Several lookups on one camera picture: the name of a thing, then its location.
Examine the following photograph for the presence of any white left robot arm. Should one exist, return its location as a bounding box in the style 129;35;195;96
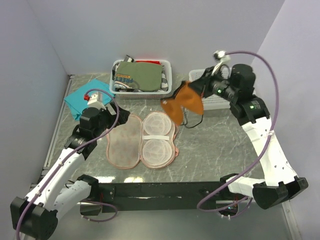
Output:
10;102;130;240

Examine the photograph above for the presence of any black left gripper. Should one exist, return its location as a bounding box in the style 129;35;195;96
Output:
93;100;130;138

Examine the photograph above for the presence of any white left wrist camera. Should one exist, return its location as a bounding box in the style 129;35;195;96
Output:
84;92;106;110

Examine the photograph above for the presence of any green printed t-shirt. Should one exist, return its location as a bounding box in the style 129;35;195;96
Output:
114;61;163;92

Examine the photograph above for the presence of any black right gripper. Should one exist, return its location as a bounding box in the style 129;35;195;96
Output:
187;66;238;102

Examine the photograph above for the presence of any white clothes basket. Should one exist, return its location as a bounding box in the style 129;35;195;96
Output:
109;59;173;100

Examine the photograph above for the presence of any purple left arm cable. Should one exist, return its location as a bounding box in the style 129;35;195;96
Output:
14;88;121;240

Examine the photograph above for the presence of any orange bra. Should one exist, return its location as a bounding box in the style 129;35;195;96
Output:
160;81;206;125

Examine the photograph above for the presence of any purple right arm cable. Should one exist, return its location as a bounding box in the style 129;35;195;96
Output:
196;49;280;219

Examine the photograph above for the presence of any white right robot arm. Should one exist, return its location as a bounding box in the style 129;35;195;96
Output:
189;64;309;210

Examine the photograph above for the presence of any red garment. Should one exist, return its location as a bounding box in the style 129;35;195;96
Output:
135;60;161;65

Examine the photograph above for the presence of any aluminium rail frame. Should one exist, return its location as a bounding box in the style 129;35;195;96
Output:
12;73;301;240

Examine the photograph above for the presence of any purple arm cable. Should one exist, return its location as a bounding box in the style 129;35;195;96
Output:
196;49;280;219
14;88;121;240

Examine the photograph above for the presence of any white empty mesh basket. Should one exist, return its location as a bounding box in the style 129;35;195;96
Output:
188;67;256;111

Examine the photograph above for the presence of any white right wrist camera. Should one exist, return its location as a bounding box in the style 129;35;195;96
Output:
212;50;231;64

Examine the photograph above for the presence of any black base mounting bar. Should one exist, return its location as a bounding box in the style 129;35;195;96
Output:
84;181;223;211

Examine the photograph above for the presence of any teal folded cloth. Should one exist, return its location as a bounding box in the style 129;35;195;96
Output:
64;78;115;121

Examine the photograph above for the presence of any black grey striped garment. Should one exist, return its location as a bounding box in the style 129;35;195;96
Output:
111;55;168;92

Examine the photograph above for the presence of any floral pink bra laundry bag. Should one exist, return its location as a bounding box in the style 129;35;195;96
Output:
106;111;179;170

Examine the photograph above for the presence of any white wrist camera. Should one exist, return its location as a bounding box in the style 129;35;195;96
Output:
84;92;106;110
212;50;231;64

